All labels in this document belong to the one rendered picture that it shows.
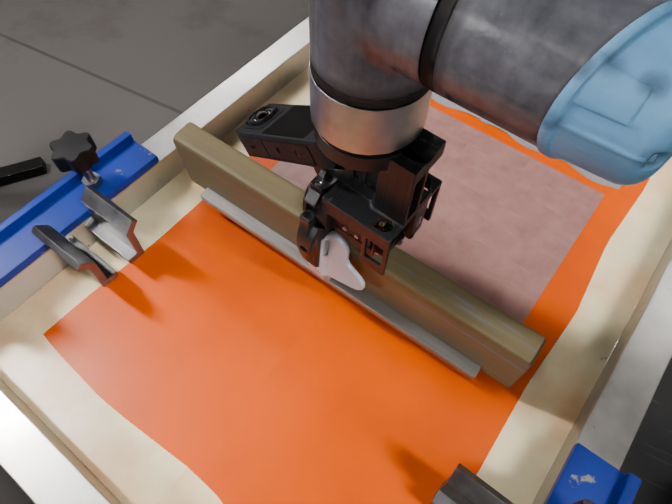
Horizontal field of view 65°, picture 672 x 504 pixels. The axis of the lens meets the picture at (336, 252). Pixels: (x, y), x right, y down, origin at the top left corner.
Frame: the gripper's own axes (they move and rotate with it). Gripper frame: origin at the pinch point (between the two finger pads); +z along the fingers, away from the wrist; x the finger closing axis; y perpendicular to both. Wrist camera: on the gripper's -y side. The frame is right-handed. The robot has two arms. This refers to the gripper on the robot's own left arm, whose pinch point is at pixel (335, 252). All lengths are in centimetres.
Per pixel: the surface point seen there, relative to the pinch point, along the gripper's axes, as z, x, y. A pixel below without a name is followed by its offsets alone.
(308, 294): 4.9, -3.6, -0.7
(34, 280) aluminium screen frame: 4.0, -20.4, -23.7
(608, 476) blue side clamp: -1.0, -3.2, 29.8
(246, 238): 5.2, -2.5, -10.7
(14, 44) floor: 108, 45, -208
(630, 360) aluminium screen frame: 0.2, 7.9, 27.8
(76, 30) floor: 108, 68, -195
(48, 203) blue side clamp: 0.9, -14.0, -27.7
